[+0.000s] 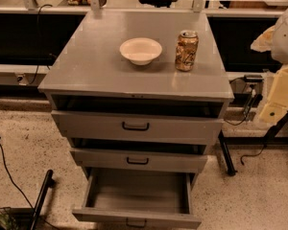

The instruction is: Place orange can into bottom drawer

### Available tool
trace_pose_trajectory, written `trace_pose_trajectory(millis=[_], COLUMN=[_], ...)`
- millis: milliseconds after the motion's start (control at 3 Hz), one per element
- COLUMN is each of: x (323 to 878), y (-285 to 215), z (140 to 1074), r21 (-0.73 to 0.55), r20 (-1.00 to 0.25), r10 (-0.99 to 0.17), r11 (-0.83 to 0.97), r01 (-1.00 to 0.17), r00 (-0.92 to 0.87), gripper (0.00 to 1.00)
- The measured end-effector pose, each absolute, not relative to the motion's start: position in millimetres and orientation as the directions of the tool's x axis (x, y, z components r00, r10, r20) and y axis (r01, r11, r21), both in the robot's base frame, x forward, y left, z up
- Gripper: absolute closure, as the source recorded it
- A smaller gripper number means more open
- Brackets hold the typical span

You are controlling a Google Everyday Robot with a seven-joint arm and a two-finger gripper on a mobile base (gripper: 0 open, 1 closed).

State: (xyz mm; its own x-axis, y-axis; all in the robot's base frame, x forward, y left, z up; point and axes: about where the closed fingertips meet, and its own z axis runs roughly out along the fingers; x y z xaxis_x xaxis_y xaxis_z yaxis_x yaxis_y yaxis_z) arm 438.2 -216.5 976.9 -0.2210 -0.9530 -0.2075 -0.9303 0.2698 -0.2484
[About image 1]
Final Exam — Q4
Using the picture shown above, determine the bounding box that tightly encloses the orange soda can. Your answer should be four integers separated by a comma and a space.
175, 30, 199, 72

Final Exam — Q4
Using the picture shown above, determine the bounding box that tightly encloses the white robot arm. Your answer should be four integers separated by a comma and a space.
255, 9, 288, 124

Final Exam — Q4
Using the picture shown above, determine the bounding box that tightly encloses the grey drawer cabinet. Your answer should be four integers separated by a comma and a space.
37, 9, 235, 177

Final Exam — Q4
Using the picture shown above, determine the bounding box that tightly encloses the grey top drawer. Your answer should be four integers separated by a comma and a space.
51, 110, 223, 145

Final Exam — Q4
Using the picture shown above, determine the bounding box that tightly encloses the grey drawer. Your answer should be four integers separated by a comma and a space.
51, 110, 223, 145
70, 149, 207, 173
72, 169, 201, 229

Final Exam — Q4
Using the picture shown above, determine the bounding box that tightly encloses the grey middle drawer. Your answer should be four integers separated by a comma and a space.
70, 149, 207, 173

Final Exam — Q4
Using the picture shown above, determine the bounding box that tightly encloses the grey bottom drawer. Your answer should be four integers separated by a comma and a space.
72, 169, 201, 229

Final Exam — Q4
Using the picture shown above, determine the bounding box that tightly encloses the black power adapter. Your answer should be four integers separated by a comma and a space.
243, 75, 263, 82

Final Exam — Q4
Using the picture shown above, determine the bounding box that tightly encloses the white bowl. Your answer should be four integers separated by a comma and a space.
119, 37, 162, 65

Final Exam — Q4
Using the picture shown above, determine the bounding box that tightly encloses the black floor stand leg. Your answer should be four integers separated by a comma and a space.
28, 170, 55, 230

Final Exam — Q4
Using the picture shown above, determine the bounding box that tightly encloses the black table frame leg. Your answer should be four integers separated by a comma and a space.
218, 111, 288, 176

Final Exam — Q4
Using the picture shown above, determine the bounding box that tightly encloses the black cable on floor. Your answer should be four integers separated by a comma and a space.
0, 141, 60, 230

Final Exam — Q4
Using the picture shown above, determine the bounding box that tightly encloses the black wire basket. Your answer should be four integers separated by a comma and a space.
0, 207, 19, 230

